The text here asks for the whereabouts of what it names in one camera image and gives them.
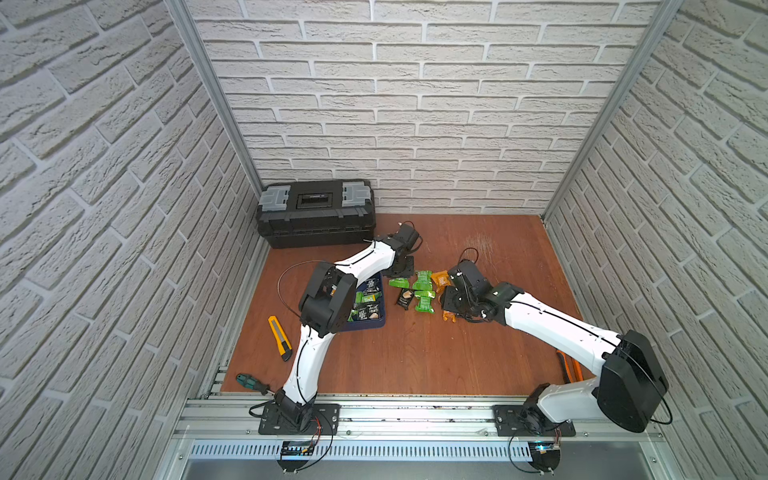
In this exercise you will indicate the black plastic toolbox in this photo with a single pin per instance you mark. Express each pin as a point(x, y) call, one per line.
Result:
point(316, 213)

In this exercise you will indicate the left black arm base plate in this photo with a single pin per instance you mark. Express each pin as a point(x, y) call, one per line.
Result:
point(322, 418)

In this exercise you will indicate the dark blue storage box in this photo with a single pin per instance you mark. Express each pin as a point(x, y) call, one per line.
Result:
point(368, 310)

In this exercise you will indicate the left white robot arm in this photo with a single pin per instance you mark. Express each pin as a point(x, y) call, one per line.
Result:
point(326, 306)

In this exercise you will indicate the orange handled pliers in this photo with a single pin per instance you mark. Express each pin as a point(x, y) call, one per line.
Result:
point(572, 370)

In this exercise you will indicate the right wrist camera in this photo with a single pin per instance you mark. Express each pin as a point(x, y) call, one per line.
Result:
point(467, 275)

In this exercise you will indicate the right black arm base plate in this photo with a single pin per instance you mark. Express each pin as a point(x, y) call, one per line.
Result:
point(519, 420)

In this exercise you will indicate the orange cookie packet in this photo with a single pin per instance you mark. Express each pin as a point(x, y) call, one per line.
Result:
point(448, 316)
point(441, 281)

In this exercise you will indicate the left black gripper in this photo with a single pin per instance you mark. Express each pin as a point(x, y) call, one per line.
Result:
point(402, 265)

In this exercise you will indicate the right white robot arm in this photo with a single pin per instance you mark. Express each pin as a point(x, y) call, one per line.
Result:
point(628, 384)

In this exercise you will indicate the control board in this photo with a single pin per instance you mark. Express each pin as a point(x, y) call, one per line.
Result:
point(545, 456)
point(296, 455)

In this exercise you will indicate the left control board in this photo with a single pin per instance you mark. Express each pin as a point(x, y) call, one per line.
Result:
point(296, 455)

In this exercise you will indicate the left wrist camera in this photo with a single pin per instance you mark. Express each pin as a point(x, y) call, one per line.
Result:
point(406, 238)

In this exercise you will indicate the green cookie packet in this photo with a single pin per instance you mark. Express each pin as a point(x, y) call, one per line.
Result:
point(423, 281)
point(400, 282)
point(424, 299)

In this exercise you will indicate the yellow utility knife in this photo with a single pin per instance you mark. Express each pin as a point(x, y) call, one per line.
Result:
point(282, 340)

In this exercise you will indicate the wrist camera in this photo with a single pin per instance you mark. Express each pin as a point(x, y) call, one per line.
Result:
point(406, 238)
point(467, 275)

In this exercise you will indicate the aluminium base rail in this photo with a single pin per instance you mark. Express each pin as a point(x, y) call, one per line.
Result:
point(384, 428)

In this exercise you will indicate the black cookie packet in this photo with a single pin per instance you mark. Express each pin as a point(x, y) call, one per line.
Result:
point(405, 298)

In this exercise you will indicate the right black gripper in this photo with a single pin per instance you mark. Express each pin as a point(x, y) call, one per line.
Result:
point(447, 300)

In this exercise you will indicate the right control board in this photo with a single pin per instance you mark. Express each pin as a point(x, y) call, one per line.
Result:
point(545, 456)

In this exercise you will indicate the green handled tool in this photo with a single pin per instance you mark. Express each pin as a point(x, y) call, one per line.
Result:
point(249, 382)

